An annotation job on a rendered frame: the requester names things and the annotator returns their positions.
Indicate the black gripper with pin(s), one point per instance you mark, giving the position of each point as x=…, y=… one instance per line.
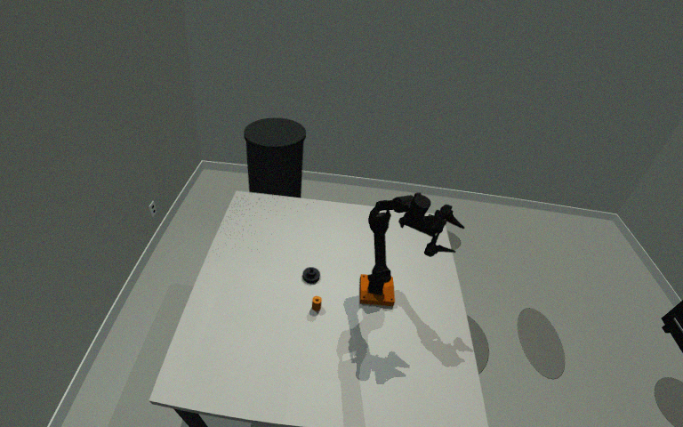
x=431, y=247

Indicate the orange knob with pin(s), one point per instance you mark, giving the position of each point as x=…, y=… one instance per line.
x=316, y=304

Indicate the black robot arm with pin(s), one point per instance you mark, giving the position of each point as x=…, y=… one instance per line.
x=415, y=207

